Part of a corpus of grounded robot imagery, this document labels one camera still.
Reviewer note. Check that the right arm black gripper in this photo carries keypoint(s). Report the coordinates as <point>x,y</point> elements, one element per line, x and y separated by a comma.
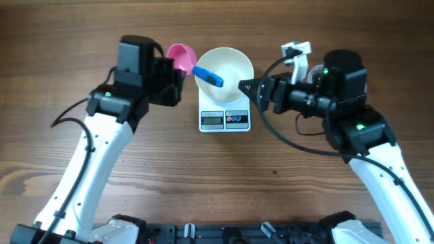
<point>269,85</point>

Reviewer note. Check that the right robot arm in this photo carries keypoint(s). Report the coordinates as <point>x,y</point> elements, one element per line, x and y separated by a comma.
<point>336,92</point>

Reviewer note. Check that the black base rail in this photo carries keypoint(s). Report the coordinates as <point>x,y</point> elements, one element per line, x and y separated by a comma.
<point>294,233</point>

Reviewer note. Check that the white bowl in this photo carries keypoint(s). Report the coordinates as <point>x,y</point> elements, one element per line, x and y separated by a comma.
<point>232,66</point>

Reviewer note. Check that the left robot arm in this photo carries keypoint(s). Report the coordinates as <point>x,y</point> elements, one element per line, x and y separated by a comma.
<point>114,110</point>

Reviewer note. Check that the pink scoop blue handle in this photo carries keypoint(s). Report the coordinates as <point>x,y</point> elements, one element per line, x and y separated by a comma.
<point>185,60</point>

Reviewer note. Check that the white digital kitchen scale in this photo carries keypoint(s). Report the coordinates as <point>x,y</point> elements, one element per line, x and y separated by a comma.
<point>217,116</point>

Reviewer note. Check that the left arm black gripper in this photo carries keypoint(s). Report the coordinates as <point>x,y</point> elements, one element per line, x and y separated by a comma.
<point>176,76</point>

